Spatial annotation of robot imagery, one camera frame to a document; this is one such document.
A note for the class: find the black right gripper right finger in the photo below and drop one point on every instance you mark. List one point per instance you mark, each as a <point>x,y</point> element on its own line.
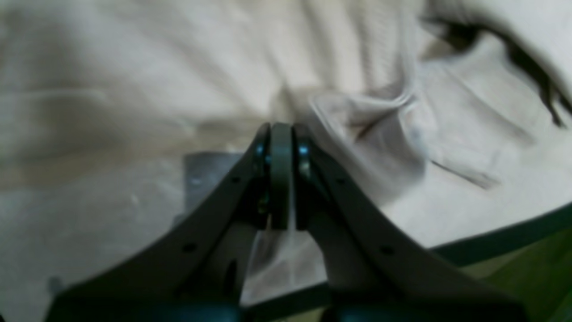
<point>375,272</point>

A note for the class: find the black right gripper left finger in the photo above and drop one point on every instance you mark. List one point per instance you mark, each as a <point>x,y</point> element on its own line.
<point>196,272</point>

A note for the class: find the pale pink T-shirt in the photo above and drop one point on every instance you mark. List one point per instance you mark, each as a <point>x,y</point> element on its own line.
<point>119,116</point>

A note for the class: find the black table cloth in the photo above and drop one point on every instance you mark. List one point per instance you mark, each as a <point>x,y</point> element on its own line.
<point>460,253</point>

